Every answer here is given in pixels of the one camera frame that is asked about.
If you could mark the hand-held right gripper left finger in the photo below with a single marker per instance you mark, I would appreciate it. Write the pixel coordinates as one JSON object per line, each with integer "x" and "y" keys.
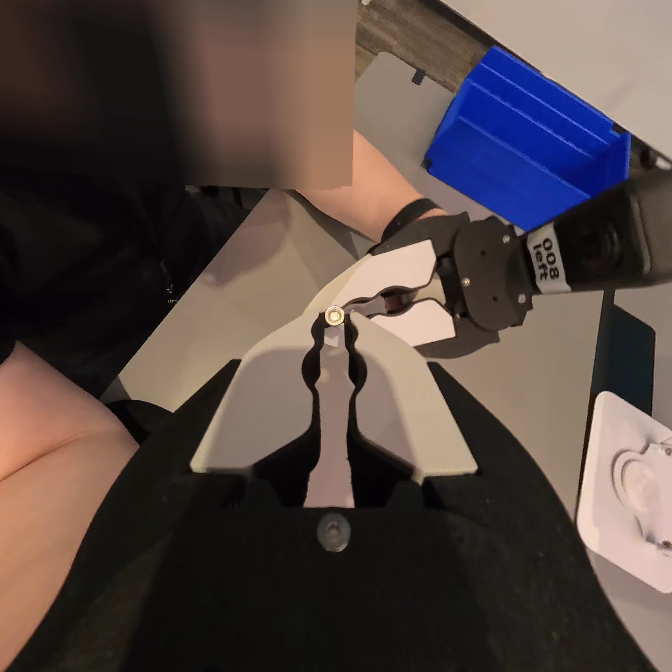
{"x": 252, "y": 399}

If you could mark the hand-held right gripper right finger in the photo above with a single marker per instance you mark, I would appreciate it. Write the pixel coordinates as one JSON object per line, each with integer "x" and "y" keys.
{"x": 409, "y": 409}

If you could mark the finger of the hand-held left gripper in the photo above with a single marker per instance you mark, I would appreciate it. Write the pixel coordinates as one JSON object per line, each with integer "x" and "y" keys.
{"x": 399, "y": 267}
{"x": 420, "y": 323}

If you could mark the silver hex nut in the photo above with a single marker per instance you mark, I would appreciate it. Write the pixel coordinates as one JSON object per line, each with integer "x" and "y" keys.
{"x": 334, "y": 316}

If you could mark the person's right forearm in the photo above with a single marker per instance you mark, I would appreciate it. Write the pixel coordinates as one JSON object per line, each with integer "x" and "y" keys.
{"x": 42, "y": 498}

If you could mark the person's left forearm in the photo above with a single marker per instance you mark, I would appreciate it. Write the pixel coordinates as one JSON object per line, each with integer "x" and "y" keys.
{"x": 367, "y": 189}

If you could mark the dark chair seat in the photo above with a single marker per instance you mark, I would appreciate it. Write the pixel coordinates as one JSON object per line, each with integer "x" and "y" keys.
{"x": 134, "y": 420}

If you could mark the blue plastic bin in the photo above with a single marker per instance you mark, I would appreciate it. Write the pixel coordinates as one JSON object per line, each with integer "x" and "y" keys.
{"x": 504, "y": 147}

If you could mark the dark recessed desk panel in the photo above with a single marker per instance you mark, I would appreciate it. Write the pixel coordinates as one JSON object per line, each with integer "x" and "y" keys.
{"x": 624, "y": 346}

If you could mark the person's black shirt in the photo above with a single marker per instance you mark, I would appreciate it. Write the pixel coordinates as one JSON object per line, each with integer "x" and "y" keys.
{"x": 78, "y": 288}

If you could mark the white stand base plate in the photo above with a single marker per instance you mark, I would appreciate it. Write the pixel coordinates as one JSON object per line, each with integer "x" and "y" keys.
{"x": 603, "y": 472}

